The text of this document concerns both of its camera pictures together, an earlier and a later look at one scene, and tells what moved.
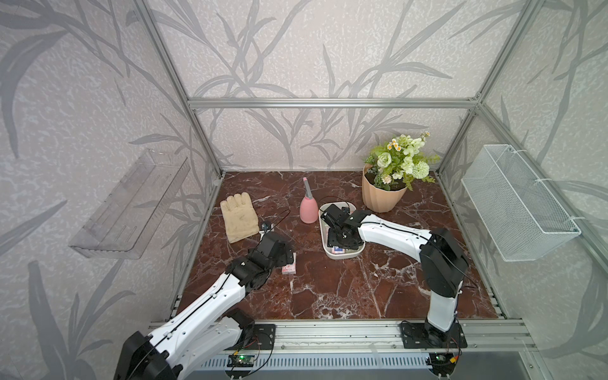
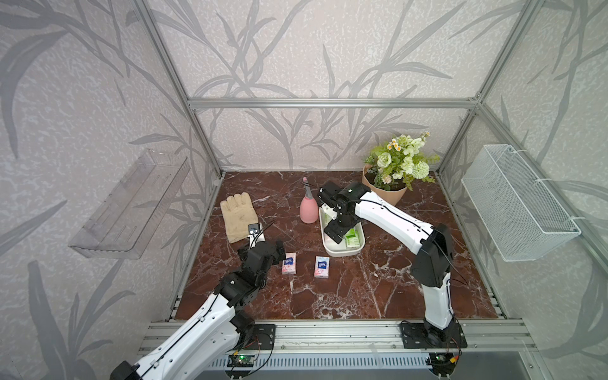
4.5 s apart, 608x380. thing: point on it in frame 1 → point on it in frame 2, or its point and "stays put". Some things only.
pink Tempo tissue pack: [290, 268] stays put
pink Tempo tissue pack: [338, 250] → [321, 267]
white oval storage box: [324, 230] stays put
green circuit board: [241, 361] stays put
